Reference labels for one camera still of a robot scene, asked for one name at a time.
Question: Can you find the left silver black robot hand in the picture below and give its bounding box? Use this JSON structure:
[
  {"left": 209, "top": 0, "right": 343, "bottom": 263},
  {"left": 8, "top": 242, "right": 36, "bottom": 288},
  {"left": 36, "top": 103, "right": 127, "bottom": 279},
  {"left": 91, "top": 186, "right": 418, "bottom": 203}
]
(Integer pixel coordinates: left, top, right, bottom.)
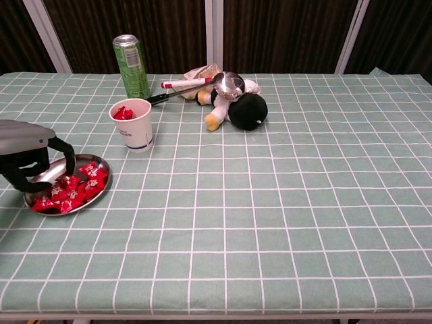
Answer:
[{"left": 0, "top": 119, "right": 76, "bottom": 194}]

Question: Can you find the red candy pile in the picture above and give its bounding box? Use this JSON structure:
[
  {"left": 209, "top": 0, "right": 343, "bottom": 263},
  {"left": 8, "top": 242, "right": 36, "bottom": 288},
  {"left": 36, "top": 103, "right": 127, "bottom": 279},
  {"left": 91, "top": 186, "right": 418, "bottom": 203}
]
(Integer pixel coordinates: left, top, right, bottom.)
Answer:
[{"left": 32, "top": 161, "right": 109, "bottom": 214}]

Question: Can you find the round steel plate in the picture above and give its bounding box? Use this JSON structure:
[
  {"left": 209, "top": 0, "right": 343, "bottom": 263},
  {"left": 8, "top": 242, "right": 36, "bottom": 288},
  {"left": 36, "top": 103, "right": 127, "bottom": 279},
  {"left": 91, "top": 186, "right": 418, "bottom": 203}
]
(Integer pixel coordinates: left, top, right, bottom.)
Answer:
[{"left": 23, "top": 153, "right": 111, "bottom": 217}]

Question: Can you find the white paper cup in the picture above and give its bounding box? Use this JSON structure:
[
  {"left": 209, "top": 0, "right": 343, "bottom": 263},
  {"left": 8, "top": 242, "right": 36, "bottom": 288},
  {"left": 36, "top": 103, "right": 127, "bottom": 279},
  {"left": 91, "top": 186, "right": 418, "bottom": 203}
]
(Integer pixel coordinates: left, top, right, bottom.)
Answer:
[{"left": 108, "top": 98, "right": 155, "bottom": 153}]

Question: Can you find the dark brown partition screen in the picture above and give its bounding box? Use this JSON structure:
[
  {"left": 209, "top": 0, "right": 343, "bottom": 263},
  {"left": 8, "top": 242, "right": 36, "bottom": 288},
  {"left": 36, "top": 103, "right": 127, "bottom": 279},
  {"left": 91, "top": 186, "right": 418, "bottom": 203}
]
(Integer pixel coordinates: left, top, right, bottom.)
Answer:
[
  {"left": 335, "top": 0, "right": 432, "bottom": 84},
  {"left": 0, "top": 0, "right": 72, "bottom": 77},
  {"left": 214, "top": 0, "right": 369, "bottom": 74},
  {"left": 23, "top": 0, "right": 215, "bottom": 74}
]

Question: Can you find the green drink can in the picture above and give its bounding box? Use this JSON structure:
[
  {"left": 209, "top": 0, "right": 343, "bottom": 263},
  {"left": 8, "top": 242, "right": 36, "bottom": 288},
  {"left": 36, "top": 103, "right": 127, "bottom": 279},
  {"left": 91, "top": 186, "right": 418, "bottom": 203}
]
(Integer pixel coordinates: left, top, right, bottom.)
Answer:
[{"left": 112, "top": 34, "right": 152, "bottom": 101}]

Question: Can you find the red white marker pen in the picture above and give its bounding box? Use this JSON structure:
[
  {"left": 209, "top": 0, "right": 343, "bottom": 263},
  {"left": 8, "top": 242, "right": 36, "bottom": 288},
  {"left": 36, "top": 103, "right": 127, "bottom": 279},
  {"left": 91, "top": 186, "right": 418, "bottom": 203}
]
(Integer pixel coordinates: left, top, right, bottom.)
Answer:
[{"left": 160, "top": 77, "right": 214, "bottom": 89}]

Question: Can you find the clear snack bag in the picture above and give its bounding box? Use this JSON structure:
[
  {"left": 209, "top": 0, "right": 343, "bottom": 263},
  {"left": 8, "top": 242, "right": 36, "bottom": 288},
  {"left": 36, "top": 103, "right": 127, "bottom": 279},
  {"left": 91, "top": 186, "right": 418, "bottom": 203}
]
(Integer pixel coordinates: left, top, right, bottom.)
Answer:
[{"left": 178, "top": 63, "right": 223, "bottom": 101}]

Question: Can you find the black white penguin plush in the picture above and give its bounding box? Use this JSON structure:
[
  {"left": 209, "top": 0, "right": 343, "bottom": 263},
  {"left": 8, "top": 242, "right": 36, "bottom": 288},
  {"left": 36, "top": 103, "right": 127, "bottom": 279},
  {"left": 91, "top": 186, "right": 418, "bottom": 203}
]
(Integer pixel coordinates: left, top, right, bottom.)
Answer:
[{"left": 195, "top": 78, "right": 269, "bottom": 132}]

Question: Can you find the green checked tablecloth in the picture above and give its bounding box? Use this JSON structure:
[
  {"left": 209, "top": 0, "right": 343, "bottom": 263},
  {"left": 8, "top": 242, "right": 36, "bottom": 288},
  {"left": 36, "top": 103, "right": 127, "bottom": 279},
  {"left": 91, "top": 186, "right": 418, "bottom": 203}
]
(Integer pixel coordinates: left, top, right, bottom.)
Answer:
[{"left": 0, "top": 67, "right": 432, "bottom": 318}]

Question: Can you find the steel ladle black handle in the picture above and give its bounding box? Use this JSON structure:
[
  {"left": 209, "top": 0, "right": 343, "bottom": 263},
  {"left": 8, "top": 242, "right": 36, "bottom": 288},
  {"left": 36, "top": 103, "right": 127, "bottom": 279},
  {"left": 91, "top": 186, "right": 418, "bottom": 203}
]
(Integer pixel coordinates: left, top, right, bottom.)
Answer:
[{"left": 145, "top": 71, "right": 244, "bottom": 106}]

